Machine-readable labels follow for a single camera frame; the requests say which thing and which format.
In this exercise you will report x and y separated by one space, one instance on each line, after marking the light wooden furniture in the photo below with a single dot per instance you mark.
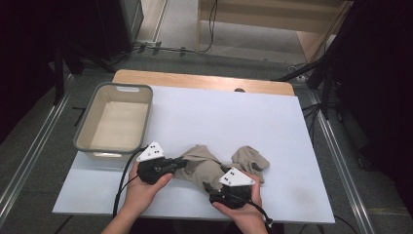
259 14

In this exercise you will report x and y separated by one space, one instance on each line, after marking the black metal stand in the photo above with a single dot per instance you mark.
326 94
58 74

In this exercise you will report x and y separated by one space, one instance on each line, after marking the dark curtain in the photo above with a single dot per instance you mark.
383 81
26 48

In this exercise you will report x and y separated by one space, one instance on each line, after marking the person's left hand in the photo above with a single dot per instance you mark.
142 195

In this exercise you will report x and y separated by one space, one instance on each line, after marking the beige pants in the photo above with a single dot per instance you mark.
203 165

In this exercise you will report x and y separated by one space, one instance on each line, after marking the beige basket with grey rim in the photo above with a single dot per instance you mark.
120 126

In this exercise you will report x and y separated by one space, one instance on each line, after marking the dark grey cabinet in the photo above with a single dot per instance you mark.
131 16

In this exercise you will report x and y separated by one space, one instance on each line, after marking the white table mat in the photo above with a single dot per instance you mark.
227 123

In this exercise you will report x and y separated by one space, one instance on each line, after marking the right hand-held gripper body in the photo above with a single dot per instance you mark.
235 178

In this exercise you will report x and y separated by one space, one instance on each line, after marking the dark round table grommet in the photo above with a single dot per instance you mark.
239 90

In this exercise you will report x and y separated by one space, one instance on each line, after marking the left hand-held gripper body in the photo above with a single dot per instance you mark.
151 170

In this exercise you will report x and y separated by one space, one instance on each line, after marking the person's right hand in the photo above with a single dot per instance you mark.
248 214

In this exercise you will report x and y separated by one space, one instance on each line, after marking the metal floor rail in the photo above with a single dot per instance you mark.
29 159
341 169

